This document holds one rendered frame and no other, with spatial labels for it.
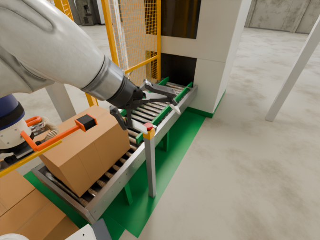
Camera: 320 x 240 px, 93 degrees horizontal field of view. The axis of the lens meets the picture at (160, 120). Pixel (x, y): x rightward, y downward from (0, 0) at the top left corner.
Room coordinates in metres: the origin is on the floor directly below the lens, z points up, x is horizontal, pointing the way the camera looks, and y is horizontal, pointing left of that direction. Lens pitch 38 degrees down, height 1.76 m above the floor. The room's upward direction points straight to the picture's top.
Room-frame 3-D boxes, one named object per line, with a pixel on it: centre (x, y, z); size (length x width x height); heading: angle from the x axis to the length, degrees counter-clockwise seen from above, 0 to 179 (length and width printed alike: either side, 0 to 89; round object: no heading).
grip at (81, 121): (0.68, 0.43, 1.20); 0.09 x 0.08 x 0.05; 52
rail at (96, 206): (1.45, -0.06, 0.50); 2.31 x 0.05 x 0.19; 150
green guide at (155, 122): (1.79, -0.19, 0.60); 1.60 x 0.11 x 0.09; 150
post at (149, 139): (0.85, 0.09, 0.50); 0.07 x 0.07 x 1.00; 60
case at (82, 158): (0.92, 0.63, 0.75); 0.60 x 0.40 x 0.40; 148
